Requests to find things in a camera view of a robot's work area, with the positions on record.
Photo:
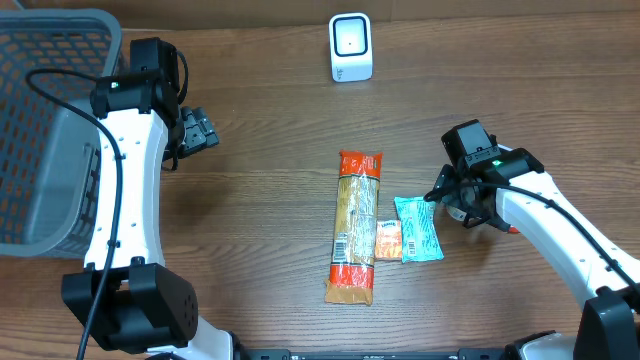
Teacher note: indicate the orange spaghetti package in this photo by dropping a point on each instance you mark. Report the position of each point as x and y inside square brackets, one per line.
[351, 274]

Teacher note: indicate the small orange snack packet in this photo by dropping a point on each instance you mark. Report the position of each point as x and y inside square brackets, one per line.
[388, 243]

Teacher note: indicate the green lid jar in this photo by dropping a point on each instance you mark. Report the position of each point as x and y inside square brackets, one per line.
[455, 208]

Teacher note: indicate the teal tissue packet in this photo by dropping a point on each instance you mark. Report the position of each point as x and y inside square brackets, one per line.
[420, 242]

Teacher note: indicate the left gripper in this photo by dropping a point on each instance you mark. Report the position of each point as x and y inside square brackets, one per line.
[198, 133]

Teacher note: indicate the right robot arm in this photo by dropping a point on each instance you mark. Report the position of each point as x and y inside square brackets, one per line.
[510, 189]

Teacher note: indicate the grey plastic shopping basket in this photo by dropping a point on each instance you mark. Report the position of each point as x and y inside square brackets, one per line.
[50, 157]

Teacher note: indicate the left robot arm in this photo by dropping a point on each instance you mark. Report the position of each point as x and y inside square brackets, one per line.
[125, 296]

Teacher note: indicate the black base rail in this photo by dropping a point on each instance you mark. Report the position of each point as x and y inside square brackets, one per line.
[380, 355]

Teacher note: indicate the white barcode scanner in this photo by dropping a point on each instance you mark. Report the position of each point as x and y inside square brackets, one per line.
[351, 50]

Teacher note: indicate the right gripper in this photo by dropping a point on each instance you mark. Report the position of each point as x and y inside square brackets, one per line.
[461, 203]

